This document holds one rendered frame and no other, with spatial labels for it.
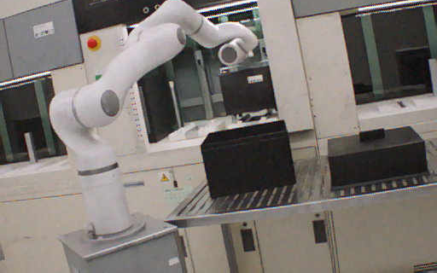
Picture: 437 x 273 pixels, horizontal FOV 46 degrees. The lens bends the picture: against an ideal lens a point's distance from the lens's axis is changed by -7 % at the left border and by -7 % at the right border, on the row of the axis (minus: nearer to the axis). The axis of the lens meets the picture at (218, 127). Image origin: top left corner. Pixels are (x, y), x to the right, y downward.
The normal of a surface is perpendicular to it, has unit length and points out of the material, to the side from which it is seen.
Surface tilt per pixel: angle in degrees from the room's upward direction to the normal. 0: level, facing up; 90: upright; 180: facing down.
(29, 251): 90
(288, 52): 90
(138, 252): 90
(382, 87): 90
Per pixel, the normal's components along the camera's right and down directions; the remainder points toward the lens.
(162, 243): 0.51, 0.00
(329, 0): -0.22, 0.16
